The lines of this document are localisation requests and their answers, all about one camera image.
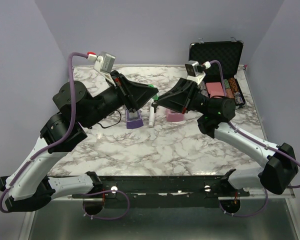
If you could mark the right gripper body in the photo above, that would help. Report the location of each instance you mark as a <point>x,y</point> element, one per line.
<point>198,102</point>

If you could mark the white microphone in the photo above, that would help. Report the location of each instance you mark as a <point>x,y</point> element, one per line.
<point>152,113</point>

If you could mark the pink metronome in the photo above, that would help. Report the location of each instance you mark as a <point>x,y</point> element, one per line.
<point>174,117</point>

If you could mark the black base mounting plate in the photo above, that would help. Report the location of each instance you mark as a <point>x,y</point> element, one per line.
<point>143,192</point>

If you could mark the purple metronome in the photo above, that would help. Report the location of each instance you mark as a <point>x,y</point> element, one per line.
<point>133,119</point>

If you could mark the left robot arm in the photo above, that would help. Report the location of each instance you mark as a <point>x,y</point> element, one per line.
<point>30,188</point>

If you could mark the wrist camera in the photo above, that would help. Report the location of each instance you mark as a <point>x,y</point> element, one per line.
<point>104,62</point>
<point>194,71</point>

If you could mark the black poker chip case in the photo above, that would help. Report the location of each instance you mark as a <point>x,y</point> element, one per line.
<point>224,57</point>

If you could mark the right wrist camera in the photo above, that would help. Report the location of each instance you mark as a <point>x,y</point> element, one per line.
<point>194,71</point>

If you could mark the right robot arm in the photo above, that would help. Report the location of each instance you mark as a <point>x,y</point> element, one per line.
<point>276,162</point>

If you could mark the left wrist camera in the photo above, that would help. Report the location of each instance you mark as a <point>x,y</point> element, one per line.
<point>104,62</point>

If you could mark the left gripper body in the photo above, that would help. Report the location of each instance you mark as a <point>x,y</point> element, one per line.
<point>118,81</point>

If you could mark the pink card deck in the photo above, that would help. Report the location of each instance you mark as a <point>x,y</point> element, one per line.
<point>214,89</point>

